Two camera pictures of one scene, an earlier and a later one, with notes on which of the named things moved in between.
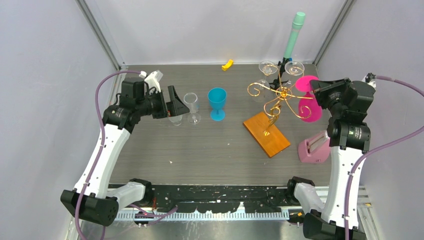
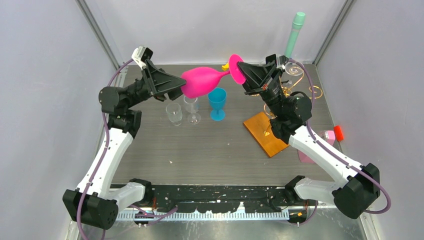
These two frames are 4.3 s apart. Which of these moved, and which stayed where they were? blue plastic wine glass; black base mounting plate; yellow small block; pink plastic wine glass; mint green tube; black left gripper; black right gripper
Moved: black left gripper; black right gripper; pink plastic wine glass
Stayed: black base mounting plate; mint green tube; yellow small block; blue plastic wine glass
